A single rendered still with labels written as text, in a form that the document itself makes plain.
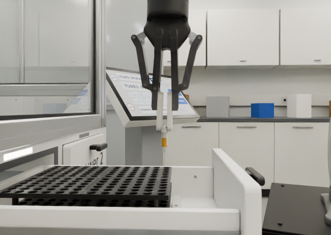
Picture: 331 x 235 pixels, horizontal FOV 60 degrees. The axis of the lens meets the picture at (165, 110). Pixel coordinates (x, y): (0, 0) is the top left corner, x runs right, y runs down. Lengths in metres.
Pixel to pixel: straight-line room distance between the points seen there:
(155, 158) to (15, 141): 1.02
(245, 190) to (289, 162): 3.23
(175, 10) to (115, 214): 0.34
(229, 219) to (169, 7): 0.34
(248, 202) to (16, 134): 0.36
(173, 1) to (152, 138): 0.98
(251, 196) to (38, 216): 0.24
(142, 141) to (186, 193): 0.81
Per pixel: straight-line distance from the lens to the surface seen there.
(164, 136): 0.51
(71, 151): 0.67
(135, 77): 1.40
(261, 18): 3.92
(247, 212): 0.32
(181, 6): 0.52
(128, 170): 0.52
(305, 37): 4.03
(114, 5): 2.18
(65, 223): 0.37
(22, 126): 0.51
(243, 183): 0.33
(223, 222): 0.34
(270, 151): 3.45
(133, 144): 1.40
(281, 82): 4.22
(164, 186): 0.41
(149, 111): 1.27
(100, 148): 0.76
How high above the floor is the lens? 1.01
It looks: level
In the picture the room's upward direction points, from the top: straight up
